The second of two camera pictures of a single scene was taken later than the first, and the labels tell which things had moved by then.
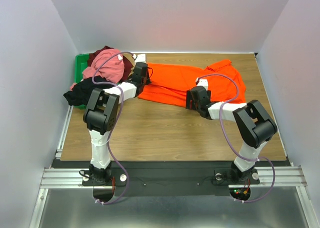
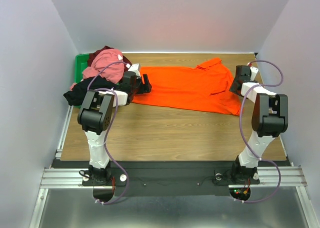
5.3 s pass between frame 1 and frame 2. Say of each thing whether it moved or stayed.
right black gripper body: moved
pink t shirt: stayed
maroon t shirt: stayed
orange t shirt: stayed
